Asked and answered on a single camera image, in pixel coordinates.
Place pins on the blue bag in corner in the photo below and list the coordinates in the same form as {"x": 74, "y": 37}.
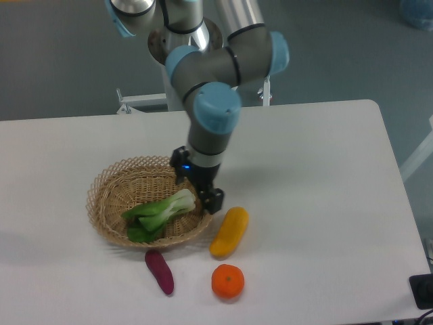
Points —
{"x": 417, "y": 13}

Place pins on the purple sweet potato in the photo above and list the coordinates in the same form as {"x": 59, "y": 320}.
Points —
{"x": 159, "y": 268}

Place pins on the black device at table edge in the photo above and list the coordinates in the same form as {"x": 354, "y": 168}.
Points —
{"x": 421, "y": 287}

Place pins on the woven wicker basket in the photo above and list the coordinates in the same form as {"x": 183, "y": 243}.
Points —
{"x": 134, "y": 181}

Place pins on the orange tangerine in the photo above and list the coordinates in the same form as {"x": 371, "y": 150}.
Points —
{"x": 227, "y": 281}

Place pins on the green bok choy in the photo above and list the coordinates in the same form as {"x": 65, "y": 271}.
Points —
{"x": 148, "y": 220}

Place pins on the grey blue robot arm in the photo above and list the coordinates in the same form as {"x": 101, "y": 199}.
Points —
{"x": 205, "y": 80}

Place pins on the yellow mango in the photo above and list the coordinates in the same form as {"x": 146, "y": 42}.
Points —
{"x": 230, "y": 233}

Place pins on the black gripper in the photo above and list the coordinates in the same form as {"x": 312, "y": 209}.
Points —
{"x": 201, "y": 178}

